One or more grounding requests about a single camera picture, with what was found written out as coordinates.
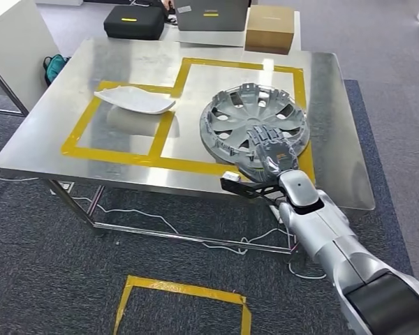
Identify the teal backpack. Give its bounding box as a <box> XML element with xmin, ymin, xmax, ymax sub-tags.
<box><xmin>43</xmin><ymin>53</ymin><xmax>70</xmax><ymax>87</ymax></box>

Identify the brown cardboard box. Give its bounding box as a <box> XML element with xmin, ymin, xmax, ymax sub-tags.
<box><xmin>244</xmin><ymin>4</ymin><xmax>295</xmax><ymax>55</ymax></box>

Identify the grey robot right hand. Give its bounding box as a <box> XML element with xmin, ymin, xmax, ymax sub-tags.
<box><xmin>246</xmin><ymin>124</ymin><xmax>300</xmax><ymax>183</ymax></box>

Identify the black carry case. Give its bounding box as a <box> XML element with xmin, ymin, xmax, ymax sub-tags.
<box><xmin>103</xmin><ymin>5</ymin><xmax>166</xmax><ymax>41</ymax></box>

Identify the steel workbench table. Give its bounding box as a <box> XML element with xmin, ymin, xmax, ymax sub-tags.
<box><xmin>0</xmin><ymin>36</ymin><xmax>376</xmax><ymax>256</ymax></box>

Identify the yellow tape outline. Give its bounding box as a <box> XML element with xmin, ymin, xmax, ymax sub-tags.
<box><xmin>60</xmin><ymin>57</ymin><xmax>316</xmax><ymax>185</ymax></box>

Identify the yellow floor tape square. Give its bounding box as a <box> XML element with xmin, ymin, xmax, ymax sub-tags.
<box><xmin>113</xmin><ymin>275</ymin><xmax>252</xmax><ymax>335</ymax></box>

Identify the grey plastic wheel cover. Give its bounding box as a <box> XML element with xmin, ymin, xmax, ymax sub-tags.
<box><xmin>199</xmin><ymin>82</ymin><xmax>311</xmax><ymax>183</ymax></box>

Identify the grey carry case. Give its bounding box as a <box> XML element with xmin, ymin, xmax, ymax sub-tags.
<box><xmin>174</xmin><ymin>0</ymin><xmax>249</xmax><ymax>32</ymax></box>

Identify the white curved plastic part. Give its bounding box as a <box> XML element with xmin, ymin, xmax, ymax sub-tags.
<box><xmin>93</xmin><ymin>86</ymin><xmax>176</xmax><ymax>116</ymax></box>

